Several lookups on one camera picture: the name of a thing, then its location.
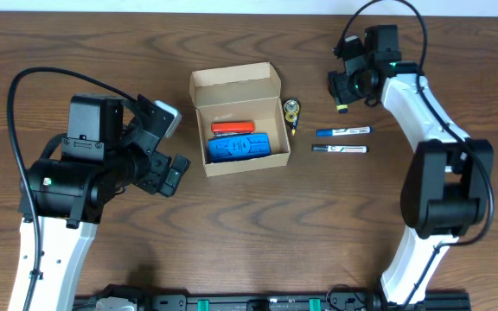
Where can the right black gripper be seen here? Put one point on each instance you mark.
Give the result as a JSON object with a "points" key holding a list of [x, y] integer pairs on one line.
{"points": [[341, 87]]}

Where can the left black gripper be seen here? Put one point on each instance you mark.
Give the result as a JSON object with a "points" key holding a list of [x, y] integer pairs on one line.
{"points": [[158, 171]]}

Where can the correction tape dispenser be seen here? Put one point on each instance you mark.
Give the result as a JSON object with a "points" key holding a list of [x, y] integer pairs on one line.
{"points": [[292, 109]]}

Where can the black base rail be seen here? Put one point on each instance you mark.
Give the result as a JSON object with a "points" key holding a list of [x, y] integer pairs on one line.
{"points": [[339, 298]]}

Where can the blue whiteboard marker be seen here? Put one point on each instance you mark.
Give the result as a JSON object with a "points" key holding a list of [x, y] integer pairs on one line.
{"points": [[344, 131]]}

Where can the orange highlighter pen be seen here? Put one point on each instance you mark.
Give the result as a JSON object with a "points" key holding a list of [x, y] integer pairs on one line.
{"points": [[232, 128]]}

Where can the yellow highlighter pen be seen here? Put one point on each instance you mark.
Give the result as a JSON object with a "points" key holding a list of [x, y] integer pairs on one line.
{"points": [[342, 108]]}

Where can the brown cardboard box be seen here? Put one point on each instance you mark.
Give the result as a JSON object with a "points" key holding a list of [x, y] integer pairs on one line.
{"points": [[245, 93]]}

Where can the blue plastic stapler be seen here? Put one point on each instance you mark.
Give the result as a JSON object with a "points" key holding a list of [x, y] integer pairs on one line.
{"points": [[239, 148]]}

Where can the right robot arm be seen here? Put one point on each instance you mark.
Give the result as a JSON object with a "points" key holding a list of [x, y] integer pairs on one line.
{"points": [[447, 187]]}

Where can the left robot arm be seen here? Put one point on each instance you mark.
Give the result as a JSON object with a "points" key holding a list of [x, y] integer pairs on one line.
{"points": [[110, 144]]}

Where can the black whiteboard marker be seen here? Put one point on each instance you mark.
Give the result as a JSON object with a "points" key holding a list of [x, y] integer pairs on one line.
{"points": [[339, 148]]}

